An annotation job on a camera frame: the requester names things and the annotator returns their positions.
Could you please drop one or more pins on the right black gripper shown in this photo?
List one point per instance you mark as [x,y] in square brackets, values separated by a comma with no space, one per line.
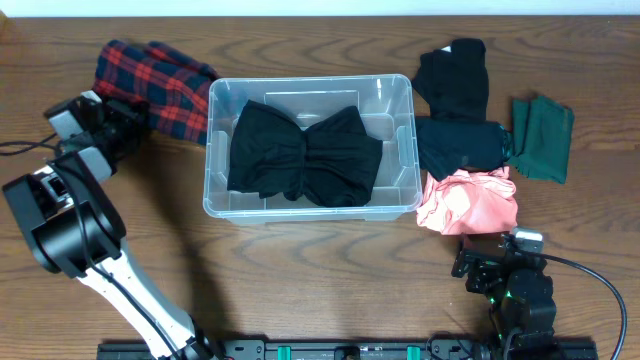
[487,265]

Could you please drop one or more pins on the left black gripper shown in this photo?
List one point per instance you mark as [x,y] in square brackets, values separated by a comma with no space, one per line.
[122,111]

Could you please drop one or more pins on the red navy plaid shirt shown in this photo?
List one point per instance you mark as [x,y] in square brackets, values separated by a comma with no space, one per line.
[173,86]

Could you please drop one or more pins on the dark green garment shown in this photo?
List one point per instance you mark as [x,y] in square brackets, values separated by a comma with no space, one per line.
[541,139]

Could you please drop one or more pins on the large black garment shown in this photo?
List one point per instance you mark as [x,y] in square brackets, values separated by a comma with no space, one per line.
[333,163]

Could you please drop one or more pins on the clear plastic storage container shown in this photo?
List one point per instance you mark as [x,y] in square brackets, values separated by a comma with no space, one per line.
[385,104]

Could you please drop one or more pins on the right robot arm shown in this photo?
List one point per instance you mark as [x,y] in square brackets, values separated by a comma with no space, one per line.
[510,275]

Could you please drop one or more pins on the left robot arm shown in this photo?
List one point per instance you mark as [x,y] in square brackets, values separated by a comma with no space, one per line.
[71,227]

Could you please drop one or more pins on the pink folded garment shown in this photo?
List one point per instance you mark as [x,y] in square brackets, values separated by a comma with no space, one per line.
[469,203]

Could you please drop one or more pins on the dark navy folded garment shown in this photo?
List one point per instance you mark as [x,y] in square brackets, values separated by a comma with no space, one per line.
[447,146]

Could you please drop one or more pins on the black garment with tag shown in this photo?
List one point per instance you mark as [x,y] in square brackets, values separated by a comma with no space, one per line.
[454,81]

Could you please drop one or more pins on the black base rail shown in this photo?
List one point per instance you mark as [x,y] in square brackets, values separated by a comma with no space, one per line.
[438,348]

